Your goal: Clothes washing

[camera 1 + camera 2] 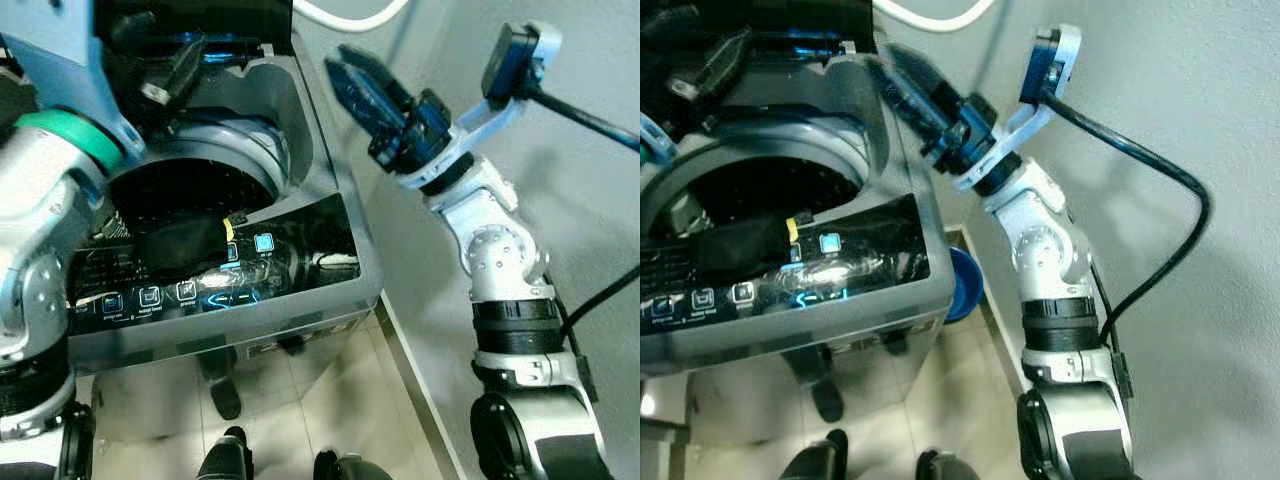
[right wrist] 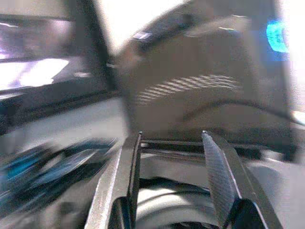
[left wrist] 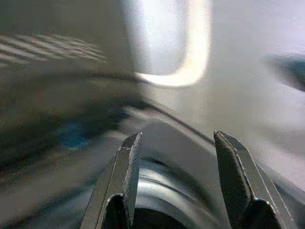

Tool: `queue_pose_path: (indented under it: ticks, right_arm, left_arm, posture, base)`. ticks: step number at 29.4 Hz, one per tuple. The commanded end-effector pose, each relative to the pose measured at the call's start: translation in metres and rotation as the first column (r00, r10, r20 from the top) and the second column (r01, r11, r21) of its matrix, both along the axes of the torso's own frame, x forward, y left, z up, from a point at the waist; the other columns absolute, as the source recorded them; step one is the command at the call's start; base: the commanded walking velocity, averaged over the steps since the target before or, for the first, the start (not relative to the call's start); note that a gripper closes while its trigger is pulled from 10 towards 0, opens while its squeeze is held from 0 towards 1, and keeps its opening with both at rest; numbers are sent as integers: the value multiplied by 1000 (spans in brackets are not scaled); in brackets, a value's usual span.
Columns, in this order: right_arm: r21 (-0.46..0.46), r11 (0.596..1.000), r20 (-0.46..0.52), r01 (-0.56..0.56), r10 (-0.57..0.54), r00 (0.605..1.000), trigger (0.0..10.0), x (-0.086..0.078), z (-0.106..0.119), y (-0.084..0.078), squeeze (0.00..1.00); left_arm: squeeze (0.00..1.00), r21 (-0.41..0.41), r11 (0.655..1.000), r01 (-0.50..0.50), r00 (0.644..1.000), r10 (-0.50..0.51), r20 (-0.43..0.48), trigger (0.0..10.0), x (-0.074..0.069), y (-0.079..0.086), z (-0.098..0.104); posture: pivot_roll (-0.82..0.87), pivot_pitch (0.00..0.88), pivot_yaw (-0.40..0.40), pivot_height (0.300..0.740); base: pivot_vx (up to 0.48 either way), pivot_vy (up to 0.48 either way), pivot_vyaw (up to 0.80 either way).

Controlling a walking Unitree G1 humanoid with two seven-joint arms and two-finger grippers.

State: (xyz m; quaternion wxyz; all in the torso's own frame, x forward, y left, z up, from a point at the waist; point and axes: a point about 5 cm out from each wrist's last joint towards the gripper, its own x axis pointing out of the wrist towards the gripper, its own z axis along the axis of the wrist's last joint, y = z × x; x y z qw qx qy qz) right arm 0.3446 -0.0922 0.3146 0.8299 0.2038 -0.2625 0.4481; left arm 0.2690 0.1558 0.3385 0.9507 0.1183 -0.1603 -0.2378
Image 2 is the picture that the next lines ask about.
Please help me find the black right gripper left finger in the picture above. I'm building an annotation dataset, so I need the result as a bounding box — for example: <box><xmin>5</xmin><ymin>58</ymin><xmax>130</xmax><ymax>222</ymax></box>
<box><xmin>83</xmin><ymin>130</ymin><xmax>144</xmax><ymax>229</ymax></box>

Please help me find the grey top-load washing machine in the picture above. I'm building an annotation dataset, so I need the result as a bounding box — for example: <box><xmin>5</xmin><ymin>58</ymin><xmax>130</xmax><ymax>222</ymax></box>
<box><xmin>0</xmin><ymin>90</ymin><xmax>305</xmax><ymax>229</ymax></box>

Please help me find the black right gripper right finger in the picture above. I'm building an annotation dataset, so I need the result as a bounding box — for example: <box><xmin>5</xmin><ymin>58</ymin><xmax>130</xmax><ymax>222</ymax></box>
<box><xmin>201</xmin><ymin>130</ymin><xmax>285</xmax><ymax>229</ymax></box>

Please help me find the steel washer drum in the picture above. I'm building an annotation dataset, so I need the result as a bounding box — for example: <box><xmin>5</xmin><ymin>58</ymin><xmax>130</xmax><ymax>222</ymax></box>
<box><xmin>137</xmin><ymin>177</ymin><xmax>221</xmax><ymax>227</ymax></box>

